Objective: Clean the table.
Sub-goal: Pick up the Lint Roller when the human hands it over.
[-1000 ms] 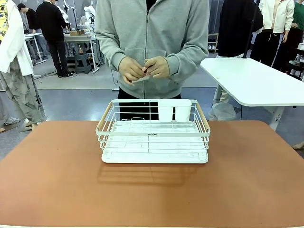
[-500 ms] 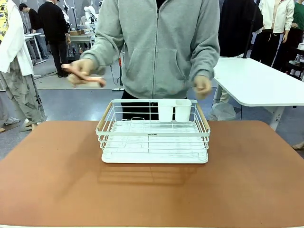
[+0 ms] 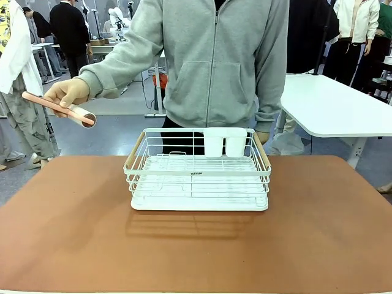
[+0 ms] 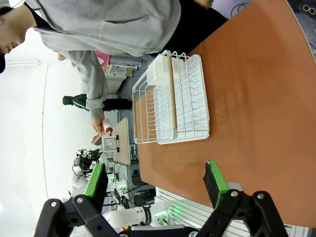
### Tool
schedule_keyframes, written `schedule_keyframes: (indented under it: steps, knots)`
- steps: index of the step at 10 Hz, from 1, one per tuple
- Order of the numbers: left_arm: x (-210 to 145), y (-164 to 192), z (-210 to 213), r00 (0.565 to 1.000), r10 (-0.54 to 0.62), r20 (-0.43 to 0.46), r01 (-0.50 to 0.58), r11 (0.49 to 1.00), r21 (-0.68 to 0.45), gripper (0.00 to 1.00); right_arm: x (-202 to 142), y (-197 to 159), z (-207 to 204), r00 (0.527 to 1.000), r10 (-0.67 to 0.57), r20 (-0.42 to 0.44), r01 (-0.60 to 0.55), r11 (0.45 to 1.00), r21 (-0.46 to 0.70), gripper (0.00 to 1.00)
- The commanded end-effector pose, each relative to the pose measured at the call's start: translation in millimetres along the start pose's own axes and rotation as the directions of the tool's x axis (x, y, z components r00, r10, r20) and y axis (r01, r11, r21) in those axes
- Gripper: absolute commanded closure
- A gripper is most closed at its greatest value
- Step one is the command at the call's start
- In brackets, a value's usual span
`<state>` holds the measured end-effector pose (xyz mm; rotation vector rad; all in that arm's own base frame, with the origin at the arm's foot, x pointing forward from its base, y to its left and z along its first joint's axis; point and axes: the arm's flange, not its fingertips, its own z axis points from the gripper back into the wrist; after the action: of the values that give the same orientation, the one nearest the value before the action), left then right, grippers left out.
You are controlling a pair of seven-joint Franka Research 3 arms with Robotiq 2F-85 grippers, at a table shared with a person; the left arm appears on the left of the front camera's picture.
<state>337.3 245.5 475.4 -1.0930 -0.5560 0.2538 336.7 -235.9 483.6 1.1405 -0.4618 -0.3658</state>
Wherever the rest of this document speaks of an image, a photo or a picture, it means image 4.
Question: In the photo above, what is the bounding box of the white shelf unit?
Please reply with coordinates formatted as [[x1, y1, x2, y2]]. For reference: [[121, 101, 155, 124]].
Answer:
[[106, 55, 144, 94]]

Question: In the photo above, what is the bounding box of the person's right hand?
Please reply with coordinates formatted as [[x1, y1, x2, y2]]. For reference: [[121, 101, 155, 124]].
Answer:
[[90, 114, 106, 136]]

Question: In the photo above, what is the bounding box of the person's left hand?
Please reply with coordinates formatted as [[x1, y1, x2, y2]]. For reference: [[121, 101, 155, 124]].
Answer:
[[194, 0, 214, 9]]

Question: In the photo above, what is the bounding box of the person in dark green jacket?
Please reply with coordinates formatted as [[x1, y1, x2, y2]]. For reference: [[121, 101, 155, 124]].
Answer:
[[62, 93, 133, 112]]

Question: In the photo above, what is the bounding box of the white wire dish rack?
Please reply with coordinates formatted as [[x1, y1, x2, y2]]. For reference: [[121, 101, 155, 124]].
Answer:
[[132, 49, 205, 145]]

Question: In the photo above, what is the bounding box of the white cutlery holder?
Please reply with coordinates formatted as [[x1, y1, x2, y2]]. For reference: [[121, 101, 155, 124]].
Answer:
[[147, 54, 171, 86]]

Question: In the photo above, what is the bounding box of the pink cloth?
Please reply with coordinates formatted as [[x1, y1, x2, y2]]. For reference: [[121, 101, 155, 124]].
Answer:
[[95, 50, 111, 65]]

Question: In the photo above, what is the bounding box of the white drain tray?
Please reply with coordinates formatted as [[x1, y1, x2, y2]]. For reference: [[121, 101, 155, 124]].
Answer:
[[154, 54, 210, 146]]

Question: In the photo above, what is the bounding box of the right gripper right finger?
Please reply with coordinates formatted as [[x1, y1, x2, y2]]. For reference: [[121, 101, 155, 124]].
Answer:
[[197, 159, 289, 237]]

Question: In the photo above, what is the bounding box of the gray metal box device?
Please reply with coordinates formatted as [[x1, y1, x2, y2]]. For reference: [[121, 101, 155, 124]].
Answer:
[[101, 135, 120, 153]]

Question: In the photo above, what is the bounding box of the wooden board tabletop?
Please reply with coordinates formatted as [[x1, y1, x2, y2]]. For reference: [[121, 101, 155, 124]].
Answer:
[[112, 117, 132, 166]]

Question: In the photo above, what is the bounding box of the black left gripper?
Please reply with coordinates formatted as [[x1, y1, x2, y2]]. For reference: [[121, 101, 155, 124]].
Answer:
[[76, 149, 102, 171]]

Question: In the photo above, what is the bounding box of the pink lint roller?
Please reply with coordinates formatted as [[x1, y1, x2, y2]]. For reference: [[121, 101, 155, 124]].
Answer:
[[91, 118, 114, 145]]

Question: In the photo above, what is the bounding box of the person's right forearm gray sleeve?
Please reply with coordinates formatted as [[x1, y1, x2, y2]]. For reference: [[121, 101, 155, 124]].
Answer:
[[80, 71, 109, 118]]

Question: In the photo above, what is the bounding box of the person in gray hoodie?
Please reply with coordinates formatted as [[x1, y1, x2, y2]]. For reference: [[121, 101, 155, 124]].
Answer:
[[0, 0, 230, 75]]

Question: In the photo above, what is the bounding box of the white slatted panel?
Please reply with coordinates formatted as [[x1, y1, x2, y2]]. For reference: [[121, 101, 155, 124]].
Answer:
[[155, 187, 311, 237]]

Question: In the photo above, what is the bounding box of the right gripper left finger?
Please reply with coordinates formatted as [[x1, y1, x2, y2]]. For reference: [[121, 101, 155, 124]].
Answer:
[[33, 162, 121, 237]]

